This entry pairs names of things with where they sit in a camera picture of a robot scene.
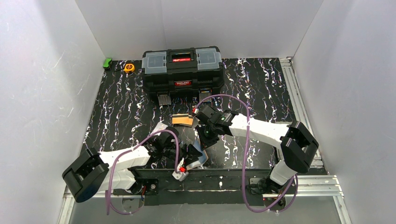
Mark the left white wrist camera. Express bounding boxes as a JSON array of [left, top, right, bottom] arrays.
[[172, 167, 189, 181]]

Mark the grey pad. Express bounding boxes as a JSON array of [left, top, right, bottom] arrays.
[[274, 121, 293, 163]]

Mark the yellow tape measure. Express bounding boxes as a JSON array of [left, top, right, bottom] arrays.
[[123, 63, 135, 73]]

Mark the gold card stack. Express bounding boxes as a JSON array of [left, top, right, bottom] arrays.
[[172, 114, 194, 127]]

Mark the black toolbox with clear lids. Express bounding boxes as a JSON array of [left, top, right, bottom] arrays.
[[141, 46, 226, 105]]

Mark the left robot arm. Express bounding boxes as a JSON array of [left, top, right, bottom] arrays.
[[62, 132, 208, 203]]

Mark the front aluminium rail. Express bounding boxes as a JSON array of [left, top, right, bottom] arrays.
[[58, 174, 351, 224]]

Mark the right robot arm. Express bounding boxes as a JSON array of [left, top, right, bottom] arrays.
[[193, 105, 319, 186]]

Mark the green plastic object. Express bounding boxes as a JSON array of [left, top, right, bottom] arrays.
[[102, 58, 113, 70]]

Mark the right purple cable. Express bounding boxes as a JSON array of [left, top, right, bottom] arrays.
[[192, 94, 299, 214]]

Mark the white aluminium table rail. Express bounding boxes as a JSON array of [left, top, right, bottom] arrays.
[[280, 58, 310, 129]]

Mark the tan card holder with sleeves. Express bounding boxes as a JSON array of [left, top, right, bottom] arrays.
[[184, 140, 208, 170]]

